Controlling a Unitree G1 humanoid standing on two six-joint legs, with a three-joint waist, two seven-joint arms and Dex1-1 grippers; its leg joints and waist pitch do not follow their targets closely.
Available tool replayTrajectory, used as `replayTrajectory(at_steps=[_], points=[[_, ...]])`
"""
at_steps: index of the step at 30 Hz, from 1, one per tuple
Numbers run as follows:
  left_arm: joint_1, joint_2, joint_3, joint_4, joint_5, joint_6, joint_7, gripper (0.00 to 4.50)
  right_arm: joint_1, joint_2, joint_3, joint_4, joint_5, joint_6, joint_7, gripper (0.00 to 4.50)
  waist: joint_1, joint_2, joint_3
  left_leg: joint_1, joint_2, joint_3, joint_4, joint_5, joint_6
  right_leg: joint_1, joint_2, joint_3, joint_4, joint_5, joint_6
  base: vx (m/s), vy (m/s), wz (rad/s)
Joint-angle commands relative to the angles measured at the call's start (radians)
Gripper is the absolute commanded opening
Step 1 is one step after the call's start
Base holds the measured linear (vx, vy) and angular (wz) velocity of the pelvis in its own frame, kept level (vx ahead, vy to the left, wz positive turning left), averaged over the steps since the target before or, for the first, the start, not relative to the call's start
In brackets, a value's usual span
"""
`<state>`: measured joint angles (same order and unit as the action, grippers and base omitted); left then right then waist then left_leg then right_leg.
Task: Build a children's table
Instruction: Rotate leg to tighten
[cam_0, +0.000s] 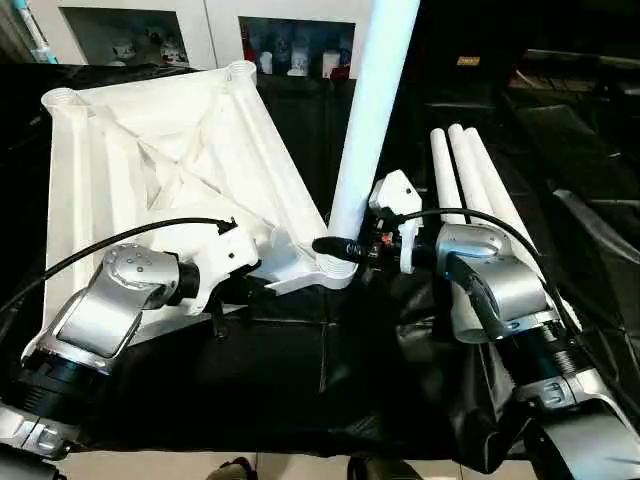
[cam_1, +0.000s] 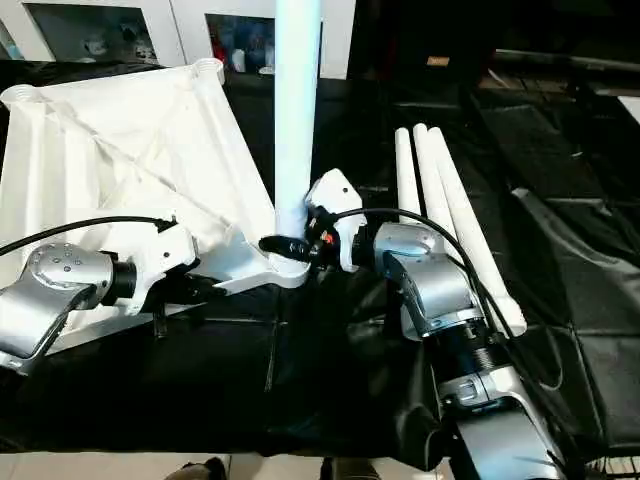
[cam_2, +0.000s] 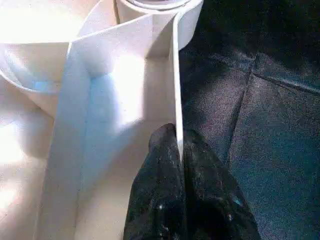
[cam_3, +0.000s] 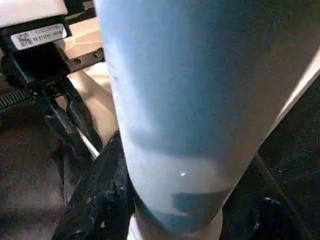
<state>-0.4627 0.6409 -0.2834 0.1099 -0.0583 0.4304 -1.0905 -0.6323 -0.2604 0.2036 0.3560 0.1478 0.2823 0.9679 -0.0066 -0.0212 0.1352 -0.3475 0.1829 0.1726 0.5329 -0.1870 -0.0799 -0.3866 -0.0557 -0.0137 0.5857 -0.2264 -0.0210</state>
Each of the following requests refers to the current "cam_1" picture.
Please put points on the white plastic table leg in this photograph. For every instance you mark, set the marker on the white plastic table leg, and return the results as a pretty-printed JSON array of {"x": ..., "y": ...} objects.
[
  {"x": 297, "y": 100},
  {"x": 435, "y": 190},
  {"x": 406, "y": 180},
  {"x": 470, "y": 240}
]

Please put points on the white plastic table top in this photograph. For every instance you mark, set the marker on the white plastic table top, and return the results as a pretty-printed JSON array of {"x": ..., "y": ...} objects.
[{"x": 110, "y": 150}]

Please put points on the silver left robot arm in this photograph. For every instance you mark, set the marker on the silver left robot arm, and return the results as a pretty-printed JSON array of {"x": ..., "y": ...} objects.
[{"x": 50, "y": 290}]

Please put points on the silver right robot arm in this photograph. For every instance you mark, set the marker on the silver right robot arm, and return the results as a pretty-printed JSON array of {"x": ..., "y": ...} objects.
[{"x": 440, "y": 290}]

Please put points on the black plastic mat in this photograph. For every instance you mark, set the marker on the black plastic mat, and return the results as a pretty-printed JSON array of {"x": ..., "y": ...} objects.
[{"x": 300, "y": 370}]

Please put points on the person's black shoes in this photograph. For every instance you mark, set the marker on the person's black shoes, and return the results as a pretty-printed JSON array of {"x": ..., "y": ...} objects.
[
  {"x": 200, "y": 470},
  {"x": 350, "y": 470}
]

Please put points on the red bottle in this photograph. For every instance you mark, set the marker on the red bottle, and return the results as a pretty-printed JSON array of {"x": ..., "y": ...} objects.
[{"x": 218, "y": 50}]

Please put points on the small yellow tag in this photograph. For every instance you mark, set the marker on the small yellow tag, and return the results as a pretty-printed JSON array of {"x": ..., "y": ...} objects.
[{"x": 437, "y": 60}]

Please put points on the white cabinet with glass doors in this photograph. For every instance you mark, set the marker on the white cabinet with glass doors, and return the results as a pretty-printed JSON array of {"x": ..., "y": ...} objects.
[{"x": 180, "y": 20}]

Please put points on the white flat board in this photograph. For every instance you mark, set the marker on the white flat board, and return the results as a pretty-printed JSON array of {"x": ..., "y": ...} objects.
[{"x": 634, "y": 108}]

